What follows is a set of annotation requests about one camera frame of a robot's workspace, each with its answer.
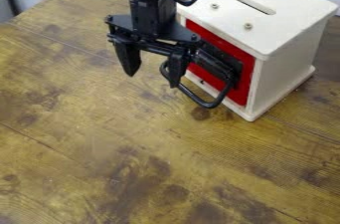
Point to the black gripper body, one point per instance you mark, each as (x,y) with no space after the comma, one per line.
(149,29)

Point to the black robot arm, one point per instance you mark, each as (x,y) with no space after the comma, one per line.
(151,29)

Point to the white wooden box cabinet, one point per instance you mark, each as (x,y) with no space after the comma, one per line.
(272,35)

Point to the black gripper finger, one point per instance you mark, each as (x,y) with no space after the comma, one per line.
(129,57)
(179,62)

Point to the red wooden drawer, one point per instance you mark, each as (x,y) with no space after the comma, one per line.
(239,93)

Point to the black metal drawer handle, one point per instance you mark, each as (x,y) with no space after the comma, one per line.
(213,65)

